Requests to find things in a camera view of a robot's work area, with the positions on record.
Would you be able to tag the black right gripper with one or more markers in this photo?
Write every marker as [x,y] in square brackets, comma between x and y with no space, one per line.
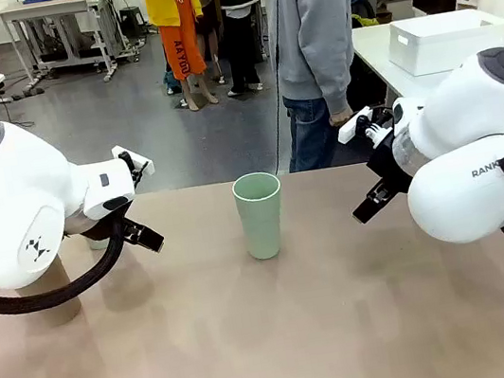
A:
[389,162]

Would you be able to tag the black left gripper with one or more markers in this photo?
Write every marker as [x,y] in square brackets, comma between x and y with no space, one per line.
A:
[99,225]

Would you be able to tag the pale green plastic cup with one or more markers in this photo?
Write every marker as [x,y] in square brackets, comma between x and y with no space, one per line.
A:
[262,225]

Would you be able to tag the white plastic storage basket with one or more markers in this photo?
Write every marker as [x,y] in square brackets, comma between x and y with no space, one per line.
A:
[440,44]

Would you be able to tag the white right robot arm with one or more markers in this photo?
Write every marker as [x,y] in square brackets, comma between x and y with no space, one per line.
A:
[463,127]

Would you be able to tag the person's left forearm grey sleeve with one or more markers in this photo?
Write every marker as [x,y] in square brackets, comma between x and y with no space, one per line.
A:
[339,74]

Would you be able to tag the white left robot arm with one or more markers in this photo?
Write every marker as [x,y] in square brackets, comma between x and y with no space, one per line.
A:
[4,199]

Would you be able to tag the person's left hand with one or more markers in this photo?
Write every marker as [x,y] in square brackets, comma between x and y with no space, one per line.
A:
[341,117]

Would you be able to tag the white side table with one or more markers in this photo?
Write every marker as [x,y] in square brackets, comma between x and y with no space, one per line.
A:
[374,52]

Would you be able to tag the grey power strip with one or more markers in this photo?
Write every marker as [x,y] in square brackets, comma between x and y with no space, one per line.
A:
[28,93]

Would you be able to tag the person in grey hoodie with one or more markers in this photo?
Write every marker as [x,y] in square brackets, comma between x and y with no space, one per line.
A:
[302,22]

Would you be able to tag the black waste bin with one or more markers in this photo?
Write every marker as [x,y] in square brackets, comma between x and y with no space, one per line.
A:
[132,23]

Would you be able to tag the mannequin yellow jacket orange shorts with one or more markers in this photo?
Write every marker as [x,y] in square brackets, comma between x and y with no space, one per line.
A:
[171,10]

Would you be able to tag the person in black trousers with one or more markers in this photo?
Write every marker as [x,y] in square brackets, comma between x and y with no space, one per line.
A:
[238,9]

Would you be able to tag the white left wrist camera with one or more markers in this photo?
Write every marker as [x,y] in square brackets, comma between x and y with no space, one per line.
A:
[147,168]

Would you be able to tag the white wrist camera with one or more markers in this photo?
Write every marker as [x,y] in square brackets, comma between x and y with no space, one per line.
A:
[352,127]
[147,168]

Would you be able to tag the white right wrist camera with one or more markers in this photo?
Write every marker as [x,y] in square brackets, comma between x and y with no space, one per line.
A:
[352,127]

